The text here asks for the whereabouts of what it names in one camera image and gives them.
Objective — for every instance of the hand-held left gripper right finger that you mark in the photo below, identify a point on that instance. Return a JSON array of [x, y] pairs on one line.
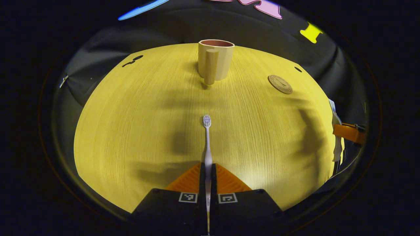
[[214, 180]]

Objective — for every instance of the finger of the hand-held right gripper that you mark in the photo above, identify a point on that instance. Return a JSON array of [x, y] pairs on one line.
[[347, 132]]

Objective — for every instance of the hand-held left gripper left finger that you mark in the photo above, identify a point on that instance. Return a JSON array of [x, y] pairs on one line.
[[201, 180]]

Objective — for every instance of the white toothpaste tube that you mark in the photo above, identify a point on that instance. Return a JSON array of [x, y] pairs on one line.
[[337, 149]]

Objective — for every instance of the white toothbrush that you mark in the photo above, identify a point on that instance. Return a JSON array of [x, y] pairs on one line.
[[207, 147]]

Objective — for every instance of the round brown coaster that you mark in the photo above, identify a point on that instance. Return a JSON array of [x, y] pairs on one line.
[[280, 84]]

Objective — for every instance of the beige cup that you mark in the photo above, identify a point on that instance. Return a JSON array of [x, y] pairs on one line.
[[221, 62]]

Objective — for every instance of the wooden desktop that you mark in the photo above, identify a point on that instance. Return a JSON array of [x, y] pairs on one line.
[[131, 131]]

